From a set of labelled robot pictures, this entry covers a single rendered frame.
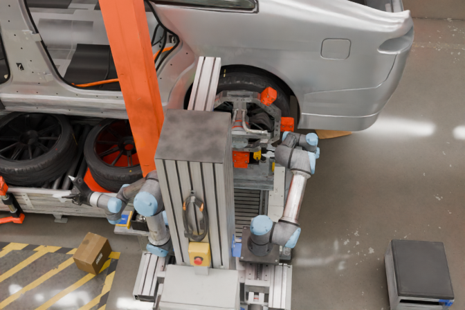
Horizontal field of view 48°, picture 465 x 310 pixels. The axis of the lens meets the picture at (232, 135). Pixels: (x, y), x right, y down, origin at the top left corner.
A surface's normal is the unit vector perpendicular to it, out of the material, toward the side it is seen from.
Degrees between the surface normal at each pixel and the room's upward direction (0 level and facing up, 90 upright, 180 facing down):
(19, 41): 88
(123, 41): 90
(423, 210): 0
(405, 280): 0
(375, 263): 0
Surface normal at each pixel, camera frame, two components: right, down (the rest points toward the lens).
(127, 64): -0.10, 0.75
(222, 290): -0.02, -0.65
